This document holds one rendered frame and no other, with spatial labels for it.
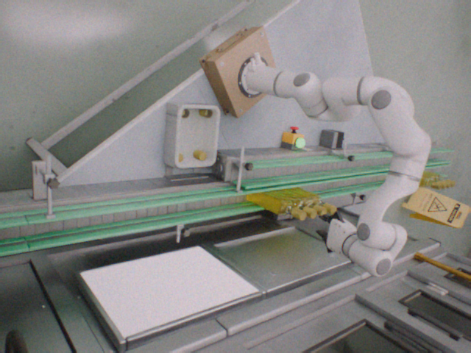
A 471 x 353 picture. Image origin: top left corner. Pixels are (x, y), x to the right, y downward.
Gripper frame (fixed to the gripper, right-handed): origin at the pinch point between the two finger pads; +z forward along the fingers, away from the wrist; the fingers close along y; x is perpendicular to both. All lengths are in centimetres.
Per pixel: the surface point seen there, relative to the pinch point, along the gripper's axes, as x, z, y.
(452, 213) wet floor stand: -293, 166, -68
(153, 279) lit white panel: 56, -2, -13
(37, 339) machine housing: 85, -17, -17
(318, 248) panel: -6.0, 8.4, -12.7
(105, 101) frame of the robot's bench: 65, 91, 26
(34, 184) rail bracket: 87, 15, 9
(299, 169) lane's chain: -15.0, 43.4, 8.1
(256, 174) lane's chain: 9.6, 36.1, 7.4
